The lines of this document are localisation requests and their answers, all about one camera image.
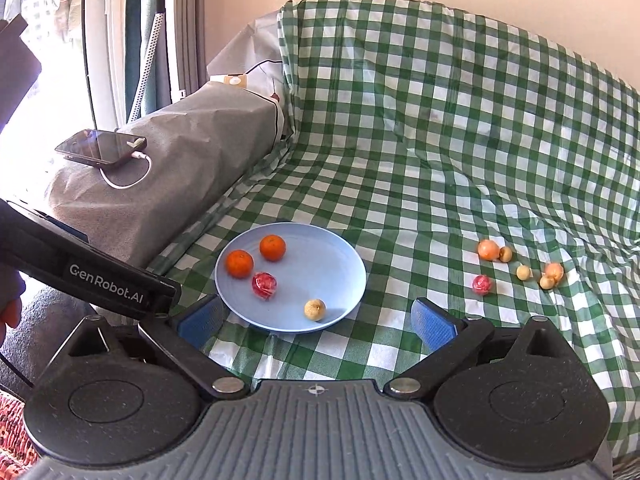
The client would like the blue plate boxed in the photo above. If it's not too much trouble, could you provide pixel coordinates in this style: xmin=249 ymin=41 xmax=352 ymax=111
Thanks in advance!
xmin=215 ymin=222 xmax=367 ymax=333

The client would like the dark teal curtain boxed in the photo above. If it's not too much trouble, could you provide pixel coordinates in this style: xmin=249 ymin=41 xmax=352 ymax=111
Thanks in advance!
xmin=124 ymin=0 xmax=157 ymax=123

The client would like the beige sticker tag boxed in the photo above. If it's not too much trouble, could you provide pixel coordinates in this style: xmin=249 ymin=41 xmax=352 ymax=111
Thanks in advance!
xmin=210 ymin=73 xmax=247 ymax=90

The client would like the white window frame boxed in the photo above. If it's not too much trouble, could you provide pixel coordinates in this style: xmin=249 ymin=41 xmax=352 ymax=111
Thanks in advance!
xmin=82 ymin=0 xmax=128 ymax=131

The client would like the red patterned rug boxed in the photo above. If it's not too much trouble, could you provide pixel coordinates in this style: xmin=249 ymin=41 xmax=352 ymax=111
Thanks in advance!
xmin=0 ymin=392 xmax=40 ymax=466

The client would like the person's left hand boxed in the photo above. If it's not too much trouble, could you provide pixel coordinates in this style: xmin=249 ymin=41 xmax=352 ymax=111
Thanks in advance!
xmin=0 ymin=305 xmax=22 ymax=349

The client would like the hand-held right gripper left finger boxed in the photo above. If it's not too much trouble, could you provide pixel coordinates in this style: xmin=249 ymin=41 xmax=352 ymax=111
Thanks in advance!
xmin=65 ymin=294 xmax=251 ymax=401

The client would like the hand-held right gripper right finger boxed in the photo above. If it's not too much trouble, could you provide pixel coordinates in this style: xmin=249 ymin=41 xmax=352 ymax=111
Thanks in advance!
xmin=384 ymin=297 xmax=571 ymax=397

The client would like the black cable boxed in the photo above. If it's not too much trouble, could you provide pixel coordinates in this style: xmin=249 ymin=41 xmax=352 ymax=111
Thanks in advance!
xmin=0 ymin=352 xmax=35 ymax=390

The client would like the grey cloth covered box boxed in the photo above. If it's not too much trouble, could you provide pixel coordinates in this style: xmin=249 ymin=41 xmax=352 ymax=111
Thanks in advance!
xmin=42 ymin=82 xmax=281 ymax=267

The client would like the green checked tablecloth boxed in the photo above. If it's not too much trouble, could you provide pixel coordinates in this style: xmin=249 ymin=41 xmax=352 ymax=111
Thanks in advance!
xmin=145 ymin=0 xmax=640 ymax=461

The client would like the white charging cable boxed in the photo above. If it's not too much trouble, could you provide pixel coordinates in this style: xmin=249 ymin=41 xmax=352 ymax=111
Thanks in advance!
xmin=99 ymin=151 xmax=152 ymax=190

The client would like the white perforated pole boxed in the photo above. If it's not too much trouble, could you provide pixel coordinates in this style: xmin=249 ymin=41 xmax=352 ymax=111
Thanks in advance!
xmin=131 ymin=10 xmax=165 ymax=123

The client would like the black smartphone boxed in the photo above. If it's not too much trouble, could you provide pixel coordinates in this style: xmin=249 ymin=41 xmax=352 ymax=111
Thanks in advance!
xmin=54 ymin=129 xmax=147 ymax=168

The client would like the dark panel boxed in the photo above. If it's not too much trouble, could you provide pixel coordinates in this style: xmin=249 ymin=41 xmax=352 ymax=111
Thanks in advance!
xmin=0 ymin=14 xmax=42 ymax=128

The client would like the grey cushion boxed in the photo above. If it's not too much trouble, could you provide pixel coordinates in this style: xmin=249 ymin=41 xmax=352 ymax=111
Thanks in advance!
xmin=0 ymin=287 xmax=96 ymax=401

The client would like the orange tangerine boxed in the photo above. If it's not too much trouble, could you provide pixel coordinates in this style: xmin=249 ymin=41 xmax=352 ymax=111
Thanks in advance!
xmin=259 ymin=234 xmax=287 ymax=262
xmin=225 ymin=249 xmax=255 ymax=279

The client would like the white printed cover sheet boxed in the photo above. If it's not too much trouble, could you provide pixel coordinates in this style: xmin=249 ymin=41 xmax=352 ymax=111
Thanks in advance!
xmin=206 ymin=10 xmax=292 ymax=142

